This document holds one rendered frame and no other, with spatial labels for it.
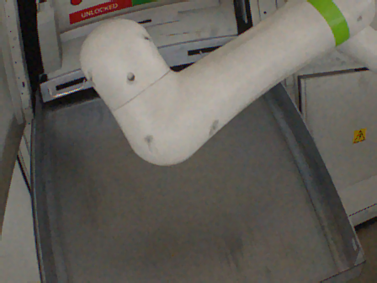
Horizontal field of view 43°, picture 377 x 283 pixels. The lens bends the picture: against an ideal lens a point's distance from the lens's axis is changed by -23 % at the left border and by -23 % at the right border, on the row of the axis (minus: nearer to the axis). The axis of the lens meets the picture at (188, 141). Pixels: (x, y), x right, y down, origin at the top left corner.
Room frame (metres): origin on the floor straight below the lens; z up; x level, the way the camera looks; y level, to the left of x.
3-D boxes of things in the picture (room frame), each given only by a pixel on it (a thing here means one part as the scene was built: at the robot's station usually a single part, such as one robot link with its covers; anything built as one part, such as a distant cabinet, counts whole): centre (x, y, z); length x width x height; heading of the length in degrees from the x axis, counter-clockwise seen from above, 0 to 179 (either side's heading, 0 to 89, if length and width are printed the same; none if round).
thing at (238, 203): (0.78, 0.04, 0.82); 0.68 x 0.62 x 0.06; 7
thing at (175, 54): (1.17, 0.09, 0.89); 0.54 x 0.05 x 0.06; 97
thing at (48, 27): (1.06, 0.29, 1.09); 0.08 x 0.05 x 0.17; 7
